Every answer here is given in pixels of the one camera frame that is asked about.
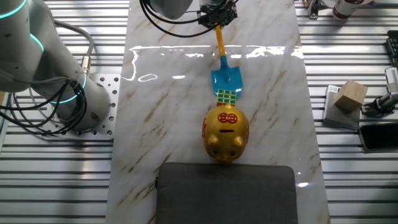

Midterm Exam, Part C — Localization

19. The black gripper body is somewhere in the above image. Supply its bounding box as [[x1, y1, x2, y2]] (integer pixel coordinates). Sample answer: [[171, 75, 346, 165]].
[[197, 1, 239, 26]]

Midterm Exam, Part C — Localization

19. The blue yellow toy shovel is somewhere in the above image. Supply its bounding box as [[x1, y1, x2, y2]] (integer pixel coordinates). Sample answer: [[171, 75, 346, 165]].
[[210, 24, 244, 98]]

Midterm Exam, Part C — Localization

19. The green white rubik's cube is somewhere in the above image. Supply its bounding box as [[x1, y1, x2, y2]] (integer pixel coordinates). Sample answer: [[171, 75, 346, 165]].
[[216, 89, 238, 108]]

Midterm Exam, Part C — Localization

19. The small metal stand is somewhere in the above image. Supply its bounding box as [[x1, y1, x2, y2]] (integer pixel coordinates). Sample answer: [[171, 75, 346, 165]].
[[307, 0, 322, 20]]

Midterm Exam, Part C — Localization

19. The white marble pattern board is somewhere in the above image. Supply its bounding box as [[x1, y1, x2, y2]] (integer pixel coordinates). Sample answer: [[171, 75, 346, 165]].
[[104, 0, 332, 224]]

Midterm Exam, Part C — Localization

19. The golden piggy bank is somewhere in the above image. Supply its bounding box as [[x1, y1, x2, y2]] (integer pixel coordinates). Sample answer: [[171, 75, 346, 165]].
[[201, 103, 250, 163]]

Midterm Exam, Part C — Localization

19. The red white can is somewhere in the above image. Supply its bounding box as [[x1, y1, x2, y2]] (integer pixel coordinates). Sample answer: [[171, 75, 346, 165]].
[[331, 0, 363, 21]]

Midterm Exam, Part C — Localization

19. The light wooden cube block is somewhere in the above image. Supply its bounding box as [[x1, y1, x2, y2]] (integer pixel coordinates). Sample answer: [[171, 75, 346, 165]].
[[333, 79, 369, 113]]

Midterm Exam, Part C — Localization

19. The silver metal plate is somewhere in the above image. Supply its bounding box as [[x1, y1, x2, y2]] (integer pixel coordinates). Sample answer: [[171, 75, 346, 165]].
[[322, 85, 361, 130]]

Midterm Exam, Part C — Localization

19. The black keyboard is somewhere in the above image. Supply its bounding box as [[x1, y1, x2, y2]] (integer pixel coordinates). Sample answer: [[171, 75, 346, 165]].
[[387, 30, 398, 68]]

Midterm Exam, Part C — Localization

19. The grey fabric laptop sleeve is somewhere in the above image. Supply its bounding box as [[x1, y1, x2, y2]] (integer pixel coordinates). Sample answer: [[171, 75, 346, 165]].
[[154, 162, 299, 224]]

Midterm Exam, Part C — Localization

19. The black smartphone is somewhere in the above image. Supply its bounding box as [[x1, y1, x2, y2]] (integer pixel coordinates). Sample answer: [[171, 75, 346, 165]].
[[357, 122, 398, 152]]

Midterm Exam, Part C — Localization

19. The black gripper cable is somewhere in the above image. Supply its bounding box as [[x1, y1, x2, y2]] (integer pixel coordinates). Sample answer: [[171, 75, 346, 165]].
[[139, 0, 224, 39]]

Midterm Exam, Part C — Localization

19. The thick grey base cable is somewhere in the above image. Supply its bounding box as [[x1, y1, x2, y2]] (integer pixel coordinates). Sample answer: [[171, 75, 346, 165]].
[[54, 20, 95, 77]]

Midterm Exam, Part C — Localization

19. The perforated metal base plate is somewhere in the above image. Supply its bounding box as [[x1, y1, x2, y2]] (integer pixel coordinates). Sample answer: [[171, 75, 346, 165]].
[[42, 73, 121, 141]]

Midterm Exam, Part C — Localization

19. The black cable bundle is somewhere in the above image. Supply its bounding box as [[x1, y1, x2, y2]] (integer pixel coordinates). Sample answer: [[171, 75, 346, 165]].
[[0, 77, 88, 136]]

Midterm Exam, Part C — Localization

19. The silver ridged camera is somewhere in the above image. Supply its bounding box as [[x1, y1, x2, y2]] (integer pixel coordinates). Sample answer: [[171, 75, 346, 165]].
[[384, 67, 398, 94]]

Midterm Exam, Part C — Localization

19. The small silver camera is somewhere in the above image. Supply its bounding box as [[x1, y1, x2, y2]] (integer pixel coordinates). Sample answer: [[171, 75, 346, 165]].
[[361, 92, 398, 118]]

